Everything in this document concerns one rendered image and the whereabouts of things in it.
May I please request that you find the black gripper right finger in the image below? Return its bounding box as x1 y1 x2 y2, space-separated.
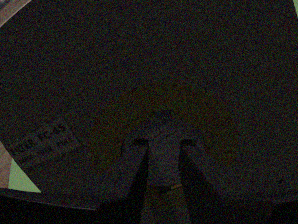
178 140 298 224

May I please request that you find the pinkish-white cylinder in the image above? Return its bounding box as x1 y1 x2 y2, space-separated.
121 109 205 186

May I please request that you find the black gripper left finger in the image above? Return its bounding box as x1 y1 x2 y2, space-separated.
0 140 149 224

